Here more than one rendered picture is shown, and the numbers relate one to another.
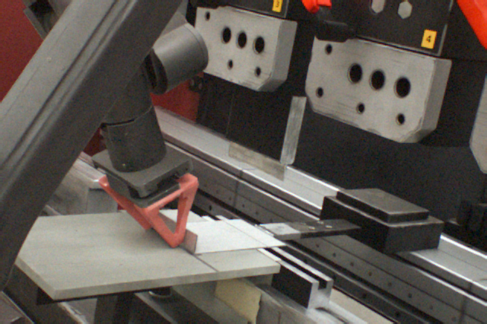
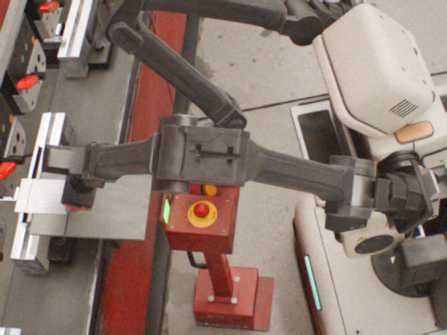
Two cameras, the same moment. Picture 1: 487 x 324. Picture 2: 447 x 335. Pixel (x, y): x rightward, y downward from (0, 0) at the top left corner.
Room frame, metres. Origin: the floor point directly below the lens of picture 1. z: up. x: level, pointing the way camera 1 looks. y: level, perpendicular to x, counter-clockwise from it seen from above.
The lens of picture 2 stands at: (1.05, 0.91, 2.38)
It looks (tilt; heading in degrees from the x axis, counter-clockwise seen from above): 60 degrees down; 234
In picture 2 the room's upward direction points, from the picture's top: 10 degrees counter-clockwise
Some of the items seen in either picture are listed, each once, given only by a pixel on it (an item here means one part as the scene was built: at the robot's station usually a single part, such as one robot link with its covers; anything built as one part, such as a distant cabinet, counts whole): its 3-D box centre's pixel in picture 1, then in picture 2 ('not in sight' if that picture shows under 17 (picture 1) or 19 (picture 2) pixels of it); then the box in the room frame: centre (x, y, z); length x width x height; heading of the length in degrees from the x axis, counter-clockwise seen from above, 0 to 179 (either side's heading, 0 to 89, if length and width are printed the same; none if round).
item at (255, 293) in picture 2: not in sight; (234, 296); (0.58, 0.19, 0.06); 0.25 x 0.20 x 0.12; 128
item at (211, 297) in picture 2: not in sight; (223, 289); (0.59, 0.17, 0.13); 0.10 x 0.10 x 0.01; 38
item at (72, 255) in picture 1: (132, 246); (91, 200); (0.83, 0.10, 1.00); 0.26 x 0.18 x 0.01; 130
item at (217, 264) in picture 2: not in sight; (216, 258); (0.59, 0.17, 0.39); 0.05 x 0.05 x 0.54; 38
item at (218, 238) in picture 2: not in sight; (202, 202); (0.59, 0.17, 0.75); 0.20 x 0.16 x 0.18; 38
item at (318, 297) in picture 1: (260, 258); (34, 185); (0.89, -0.04, 0.98); 0.20 x 0.03 x 0.03; 40
